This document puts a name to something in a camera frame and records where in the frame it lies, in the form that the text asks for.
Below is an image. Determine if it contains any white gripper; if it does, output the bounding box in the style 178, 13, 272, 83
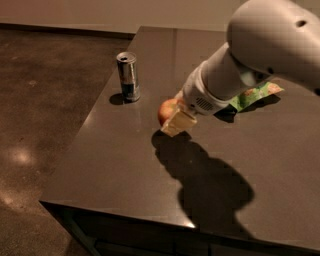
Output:
161, 61, 229, 137

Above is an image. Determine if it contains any red apple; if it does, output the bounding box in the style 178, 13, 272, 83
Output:
158, 98, 181, 125

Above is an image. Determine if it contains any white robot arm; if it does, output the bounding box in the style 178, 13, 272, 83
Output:
161, 0, 320, 137

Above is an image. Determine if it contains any silver blue redbull can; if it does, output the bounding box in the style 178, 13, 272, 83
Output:
116, 52, 140, 102

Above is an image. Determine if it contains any green snack bag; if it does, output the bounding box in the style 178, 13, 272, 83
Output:
229, 82, 283, 112

